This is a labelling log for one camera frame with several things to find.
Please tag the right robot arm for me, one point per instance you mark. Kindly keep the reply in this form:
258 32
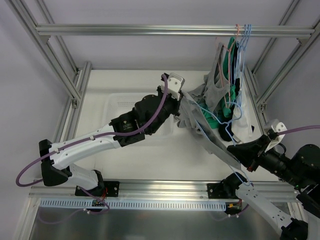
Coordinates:
301 171

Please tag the pink hanger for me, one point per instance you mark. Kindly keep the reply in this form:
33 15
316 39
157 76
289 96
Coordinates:
228 64

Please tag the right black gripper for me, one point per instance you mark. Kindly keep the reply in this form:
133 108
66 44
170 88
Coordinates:
258 153

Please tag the white slotted cable duct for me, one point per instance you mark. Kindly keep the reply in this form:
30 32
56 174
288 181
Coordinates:
134 204

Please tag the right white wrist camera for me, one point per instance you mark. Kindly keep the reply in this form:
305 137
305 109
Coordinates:
273 129

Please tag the blue hangers on right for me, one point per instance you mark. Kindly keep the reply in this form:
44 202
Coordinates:
239 67

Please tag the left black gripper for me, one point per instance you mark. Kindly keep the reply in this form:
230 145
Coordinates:
175 105

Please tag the light blue hanger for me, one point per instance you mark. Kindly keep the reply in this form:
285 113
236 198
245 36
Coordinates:
226 157

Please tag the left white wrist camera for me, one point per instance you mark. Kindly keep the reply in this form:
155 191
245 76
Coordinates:
175 83

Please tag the left aluminium frame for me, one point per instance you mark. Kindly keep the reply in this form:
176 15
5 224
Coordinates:
58 57

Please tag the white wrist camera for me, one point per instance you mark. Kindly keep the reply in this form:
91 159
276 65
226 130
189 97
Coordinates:
273 129
175 83

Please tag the white tank top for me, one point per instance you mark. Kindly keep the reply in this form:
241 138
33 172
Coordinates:
242 129

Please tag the white plastic basket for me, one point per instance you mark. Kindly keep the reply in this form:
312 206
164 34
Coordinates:
120 103

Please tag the right aluminium frame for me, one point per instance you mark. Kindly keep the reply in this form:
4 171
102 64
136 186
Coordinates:
272 61

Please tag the aluminium hanging rail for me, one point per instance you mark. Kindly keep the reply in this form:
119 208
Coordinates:
279 31

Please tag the aluminium frame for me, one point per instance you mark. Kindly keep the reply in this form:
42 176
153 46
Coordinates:
272 61
58 57

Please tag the green tank top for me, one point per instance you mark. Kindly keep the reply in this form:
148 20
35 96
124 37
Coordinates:
211 122

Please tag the grey tank top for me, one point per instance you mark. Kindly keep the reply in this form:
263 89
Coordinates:
192 118
216 85

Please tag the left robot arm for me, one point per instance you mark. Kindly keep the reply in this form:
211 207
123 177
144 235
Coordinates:
58 166

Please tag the black tank top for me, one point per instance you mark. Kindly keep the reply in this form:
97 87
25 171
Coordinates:
226 113

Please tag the front aluminium rail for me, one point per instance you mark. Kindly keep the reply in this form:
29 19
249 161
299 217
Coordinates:
276 191

